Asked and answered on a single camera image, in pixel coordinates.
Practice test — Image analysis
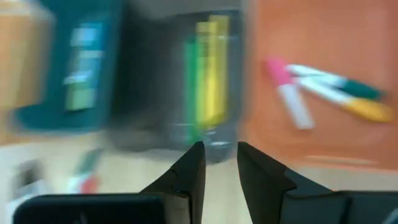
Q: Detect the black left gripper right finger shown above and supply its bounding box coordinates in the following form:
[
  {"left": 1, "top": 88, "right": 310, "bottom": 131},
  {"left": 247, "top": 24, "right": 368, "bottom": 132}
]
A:
[{"left": 237, "top": 141, "right": 297, "bottom": 224}]

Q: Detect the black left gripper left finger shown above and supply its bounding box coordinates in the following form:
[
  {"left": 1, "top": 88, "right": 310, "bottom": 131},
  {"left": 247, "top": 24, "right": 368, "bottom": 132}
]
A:
[{"left": 139, "top": 141, "right": 206, "bottom": 224}]

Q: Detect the green highlighter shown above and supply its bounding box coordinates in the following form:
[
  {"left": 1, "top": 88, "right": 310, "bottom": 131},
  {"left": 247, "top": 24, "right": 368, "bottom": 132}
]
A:
[{"left": 182, "top": 35, "right": 205, "bottom": 146}]

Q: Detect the pink cap white marker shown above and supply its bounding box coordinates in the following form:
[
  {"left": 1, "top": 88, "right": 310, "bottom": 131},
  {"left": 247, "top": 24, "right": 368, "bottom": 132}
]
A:
[{"left": 264, "top": 57, "right": 315, "bottom": 131}]

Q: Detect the yellow highlighter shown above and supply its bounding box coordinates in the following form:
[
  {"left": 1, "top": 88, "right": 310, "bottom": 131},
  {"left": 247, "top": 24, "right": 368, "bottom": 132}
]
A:
[
  {"left": 208, "top": 14, "right": 231, "bottom": 124},
  {"left": 195, "top": 21, "right": 220, "bottom": 129}
]

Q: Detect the orange cap white marker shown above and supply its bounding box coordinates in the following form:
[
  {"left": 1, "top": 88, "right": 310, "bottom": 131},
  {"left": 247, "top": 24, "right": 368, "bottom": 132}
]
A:
[{"left": 297, "top": 76, "right": 395, "bottom": 124}]

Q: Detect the green cap white marker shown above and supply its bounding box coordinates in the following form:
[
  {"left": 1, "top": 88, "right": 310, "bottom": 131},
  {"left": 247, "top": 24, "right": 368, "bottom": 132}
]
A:
[
  {"left": 285, "top": 63, "right": 388, "bottom": 101},
  {"left": 74, "top": 147, "right": 105, "bottom": 178}
]

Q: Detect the green white pen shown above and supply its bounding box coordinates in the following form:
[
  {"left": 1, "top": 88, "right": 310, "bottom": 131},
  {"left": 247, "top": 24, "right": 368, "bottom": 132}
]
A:
[{"left": 63, "top": 70, "right": 98, "bottom": 112}]

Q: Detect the blue white marker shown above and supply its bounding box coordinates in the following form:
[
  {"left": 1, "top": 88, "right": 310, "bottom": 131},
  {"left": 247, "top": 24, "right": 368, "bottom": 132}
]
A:
[{"left": 68, "top": 21, "right": 106, "bottom": 86}]

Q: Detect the red cap white marker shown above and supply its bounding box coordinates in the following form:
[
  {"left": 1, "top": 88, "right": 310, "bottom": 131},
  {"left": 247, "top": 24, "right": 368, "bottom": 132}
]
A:
[{"left": 65, "top": 174, "right": 102, "bottom": 195}]

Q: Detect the dark grey plastic bin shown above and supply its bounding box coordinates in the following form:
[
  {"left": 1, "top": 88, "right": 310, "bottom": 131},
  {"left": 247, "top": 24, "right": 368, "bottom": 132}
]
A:
[{"left": 107, "top": 7, "right": 248, "bottom": 164}]

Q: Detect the teal plastic bin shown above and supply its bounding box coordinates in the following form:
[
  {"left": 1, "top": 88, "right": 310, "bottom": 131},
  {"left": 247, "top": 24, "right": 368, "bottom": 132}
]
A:
[{"left": 11, "top": 0, "right": 128, "bottom": 133}]

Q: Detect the orange plastic bin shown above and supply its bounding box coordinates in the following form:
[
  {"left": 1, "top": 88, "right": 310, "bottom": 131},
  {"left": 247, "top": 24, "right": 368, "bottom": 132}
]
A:
[{"left": 241, "top": 0, "right": 398, "bottom": 174}]

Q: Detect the yellow plastic bin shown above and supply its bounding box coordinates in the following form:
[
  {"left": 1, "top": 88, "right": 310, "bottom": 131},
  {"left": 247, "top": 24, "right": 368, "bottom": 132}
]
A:
[{"left": 0, "top": 9, "right": 55, "bottom": 111}]

